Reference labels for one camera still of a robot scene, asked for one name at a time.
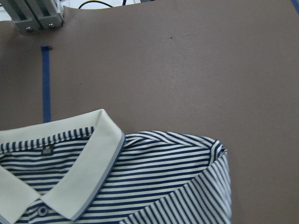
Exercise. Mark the navy white striped polo shirt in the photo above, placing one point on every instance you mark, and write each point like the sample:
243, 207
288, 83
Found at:
85, 170

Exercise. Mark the brown table mat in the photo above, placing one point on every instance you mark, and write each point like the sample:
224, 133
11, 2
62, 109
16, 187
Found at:
226, 69

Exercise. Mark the aluminium frame post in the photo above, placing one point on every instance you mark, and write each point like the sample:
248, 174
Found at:
33, 15

